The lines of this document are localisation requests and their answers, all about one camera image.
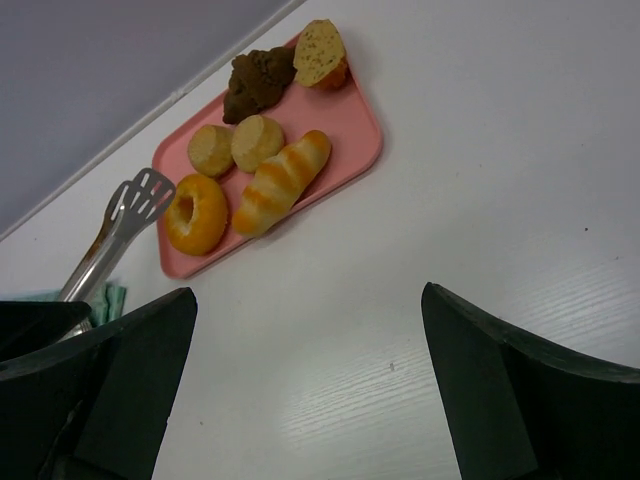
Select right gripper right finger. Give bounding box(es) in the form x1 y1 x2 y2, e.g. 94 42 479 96
421 283 639 479

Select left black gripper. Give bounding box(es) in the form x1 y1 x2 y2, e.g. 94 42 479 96
1 301 91 361

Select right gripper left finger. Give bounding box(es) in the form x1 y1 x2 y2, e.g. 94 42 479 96
1 288 196 479

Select metal tongs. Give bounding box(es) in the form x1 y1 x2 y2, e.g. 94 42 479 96
56 167 177 339

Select orange bagel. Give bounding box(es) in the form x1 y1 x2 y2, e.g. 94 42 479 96
164 173 229 256

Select round muffin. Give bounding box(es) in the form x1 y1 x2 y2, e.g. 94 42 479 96
187 124 234 178
231 115 285 173

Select brown chocolate bread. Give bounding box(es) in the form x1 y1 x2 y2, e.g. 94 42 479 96
222 46 296 125

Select seeded bread slice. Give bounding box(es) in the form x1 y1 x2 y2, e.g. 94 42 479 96
293 19 349 89

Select green cloth placemat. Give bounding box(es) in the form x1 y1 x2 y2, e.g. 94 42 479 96
1 282 127 327

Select pink tray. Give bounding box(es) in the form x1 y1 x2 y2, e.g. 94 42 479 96
152 71 383 279

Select striped croissant roll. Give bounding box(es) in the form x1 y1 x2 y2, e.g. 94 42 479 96
231 130 332 238

